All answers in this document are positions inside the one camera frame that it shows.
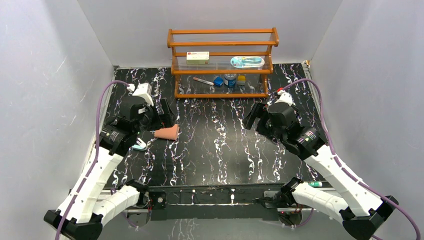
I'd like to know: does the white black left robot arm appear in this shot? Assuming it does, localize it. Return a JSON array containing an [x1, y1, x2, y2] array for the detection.
[[43, 95, 176, 240]]

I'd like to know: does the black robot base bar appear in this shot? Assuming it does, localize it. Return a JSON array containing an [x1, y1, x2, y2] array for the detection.
[[148, 183, 294, 221]]

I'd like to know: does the white red medicine box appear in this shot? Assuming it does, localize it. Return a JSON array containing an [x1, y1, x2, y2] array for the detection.
[[186, 51, 210, 65]]

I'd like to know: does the green white marker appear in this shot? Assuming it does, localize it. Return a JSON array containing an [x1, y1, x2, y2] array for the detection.
[[305, 181, 324, 188]]

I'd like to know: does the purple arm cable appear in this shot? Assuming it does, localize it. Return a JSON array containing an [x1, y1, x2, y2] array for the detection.
[[54, 80, 132, 240], [282, 78, 422, 240]]

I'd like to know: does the wooden three-tier shelf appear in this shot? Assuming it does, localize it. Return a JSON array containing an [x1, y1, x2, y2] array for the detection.
[[166, 27, 280, 99]]

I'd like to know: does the blue white round tin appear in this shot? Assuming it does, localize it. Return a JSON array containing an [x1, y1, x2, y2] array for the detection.
[[224, 73, 237, 87]]

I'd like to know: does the light blue white clip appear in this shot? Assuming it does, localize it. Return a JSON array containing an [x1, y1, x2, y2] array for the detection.
[[131, 138, 148, 151]]

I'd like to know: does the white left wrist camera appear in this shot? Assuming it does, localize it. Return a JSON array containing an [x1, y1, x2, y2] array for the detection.
[[126, 82, 154, 106]]

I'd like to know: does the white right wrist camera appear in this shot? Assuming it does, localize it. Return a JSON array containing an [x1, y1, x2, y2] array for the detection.
[[267, 87, 294, 106]]

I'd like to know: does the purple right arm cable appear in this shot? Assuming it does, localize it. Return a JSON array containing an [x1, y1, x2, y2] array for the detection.
[[282, 78, 422, 240]]

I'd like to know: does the red white marker pen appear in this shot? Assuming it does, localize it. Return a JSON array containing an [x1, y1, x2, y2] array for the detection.
[[193, 77, 214, 86]]

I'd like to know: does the brown leather card holder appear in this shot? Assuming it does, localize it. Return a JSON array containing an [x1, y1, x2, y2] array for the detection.
[[154, 124, 180, 141]]

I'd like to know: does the small blue box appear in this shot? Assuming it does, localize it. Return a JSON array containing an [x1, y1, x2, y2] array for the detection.
[[213, 76, 224, 87]]

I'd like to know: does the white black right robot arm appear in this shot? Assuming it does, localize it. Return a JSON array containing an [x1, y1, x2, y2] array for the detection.
[[242, 102, 399, 240]]

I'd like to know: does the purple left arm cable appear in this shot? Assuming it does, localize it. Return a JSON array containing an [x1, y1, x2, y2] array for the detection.
[[54, 80, 132, 240]]

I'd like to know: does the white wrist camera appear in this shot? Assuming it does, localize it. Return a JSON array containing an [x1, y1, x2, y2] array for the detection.
[[126, 82, 154, 106], [267, 87, 294, 106]]

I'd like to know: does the blue toothbrush blister pack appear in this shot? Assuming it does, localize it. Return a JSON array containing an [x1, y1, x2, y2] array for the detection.
[[230, 56, 265, 69]]

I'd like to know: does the small yellow box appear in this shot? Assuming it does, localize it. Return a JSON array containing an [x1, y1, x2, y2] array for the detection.
[[236, 75, 246, 86]]

